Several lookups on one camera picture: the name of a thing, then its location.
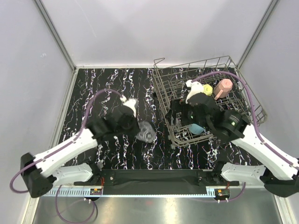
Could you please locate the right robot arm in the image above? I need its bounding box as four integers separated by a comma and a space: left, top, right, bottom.
166, 93, 299, 197

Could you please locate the black marbled mat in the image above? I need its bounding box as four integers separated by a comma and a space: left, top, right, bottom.
60, 68, 259, 169

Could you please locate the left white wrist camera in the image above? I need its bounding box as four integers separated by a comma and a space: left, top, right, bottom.
120, 96, 139, 117

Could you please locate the blue mug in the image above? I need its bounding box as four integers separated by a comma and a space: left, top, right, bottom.
189, 124, 205, 135

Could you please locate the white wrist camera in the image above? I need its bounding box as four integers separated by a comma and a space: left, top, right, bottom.
120, 96, 139, 117
185, 80, 204, 104

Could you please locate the clear glass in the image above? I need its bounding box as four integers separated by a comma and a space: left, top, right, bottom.
136, 121, 156, 143

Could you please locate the grey wire dish rack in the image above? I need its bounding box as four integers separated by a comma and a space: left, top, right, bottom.
153, 56, 267, 149

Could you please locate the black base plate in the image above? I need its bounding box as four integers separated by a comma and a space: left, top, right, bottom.
74, 169, 239, 186

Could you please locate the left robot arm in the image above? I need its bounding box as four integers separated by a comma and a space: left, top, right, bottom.
21, 112, 140, 198

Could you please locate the pink mug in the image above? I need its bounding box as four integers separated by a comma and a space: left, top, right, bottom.
213, 78, 233, 100

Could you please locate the left aluminium corner post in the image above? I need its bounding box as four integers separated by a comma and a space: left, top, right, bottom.
33, 0, 76, 72

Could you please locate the aluminium rail front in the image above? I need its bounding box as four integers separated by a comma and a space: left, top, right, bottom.
43, 185, 230, 198

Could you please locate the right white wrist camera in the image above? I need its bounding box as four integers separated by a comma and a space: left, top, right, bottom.
185, 80, 204, 104

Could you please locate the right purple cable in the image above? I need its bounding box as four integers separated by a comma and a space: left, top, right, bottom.
191, 71, 299, 168

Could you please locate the right aluminium corner post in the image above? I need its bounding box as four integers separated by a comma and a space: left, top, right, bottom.
236, 0, 280, 69

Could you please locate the yellow mug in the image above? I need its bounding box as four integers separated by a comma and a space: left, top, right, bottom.
203, 84, 213, 96

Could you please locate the aluminium corner post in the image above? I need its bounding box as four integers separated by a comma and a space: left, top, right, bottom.
33, 0, 76, 72
236, 0, 280, 69

